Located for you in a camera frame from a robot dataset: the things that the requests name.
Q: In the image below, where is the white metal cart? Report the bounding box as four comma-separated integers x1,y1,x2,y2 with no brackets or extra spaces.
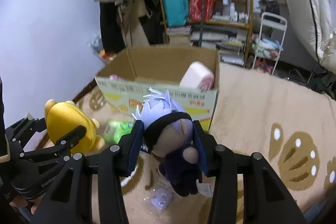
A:
252,12,288,75

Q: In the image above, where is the pink swirl marshmallow cushion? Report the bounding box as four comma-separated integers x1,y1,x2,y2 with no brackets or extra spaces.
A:
179,61,215,91

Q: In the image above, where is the open cardboard box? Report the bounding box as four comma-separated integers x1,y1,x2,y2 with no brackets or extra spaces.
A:
95,45,219,131

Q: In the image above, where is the wooden bookshelf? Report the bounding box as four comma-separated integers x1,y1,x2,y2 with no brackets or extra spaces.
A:
152,0,255,66

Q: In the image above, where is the plastic bag of toys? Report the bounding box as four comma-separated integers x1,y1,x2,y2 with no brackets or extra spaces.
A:
88,34,114,64

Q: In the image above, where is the yellow bear plush toy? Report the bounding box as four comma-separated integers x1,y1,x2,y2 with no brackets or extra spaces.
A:
45,99,105,154

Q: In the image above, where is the stack of books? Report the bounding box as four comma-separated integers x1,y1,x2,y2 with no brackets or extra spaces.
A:
166,26,191,46

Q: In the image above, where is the cream reclining chair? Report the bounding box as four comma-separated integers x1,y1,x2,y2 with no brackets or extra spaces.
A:
286,0,335,73

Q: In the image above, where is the beige brown patterned blanket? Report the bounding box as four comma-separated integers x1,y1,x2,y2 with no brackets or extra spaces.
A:
74,64,335,223

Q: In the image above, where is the pink white plush toy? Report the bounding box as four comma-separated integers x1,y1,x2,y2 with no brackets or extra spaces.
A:
109,75,125,81

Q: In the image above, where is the teal bag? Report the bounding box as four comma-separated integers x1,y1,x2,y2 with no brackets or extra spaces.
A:
163,0,189,27

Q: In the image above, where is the green pole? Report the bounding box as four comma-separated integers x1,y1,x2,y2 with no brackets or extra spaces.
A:
198,0,206,48

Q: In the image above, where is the purple haired plush doll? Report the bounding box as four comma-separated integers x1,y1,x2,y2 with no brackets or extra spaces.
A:
133,88,202,197

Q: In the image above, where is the red gift bag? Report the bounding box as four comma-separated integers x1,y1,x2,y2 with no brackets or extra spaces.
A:
189,0,216,21

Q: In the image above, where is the small purple packaged toy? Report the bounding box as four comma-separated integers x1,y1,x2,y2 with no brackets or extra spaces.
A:
143,178,173,213

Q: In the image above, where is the green tissue pack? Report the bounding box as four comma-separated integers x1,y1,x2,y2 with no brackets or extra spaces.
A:
102,121,133,144

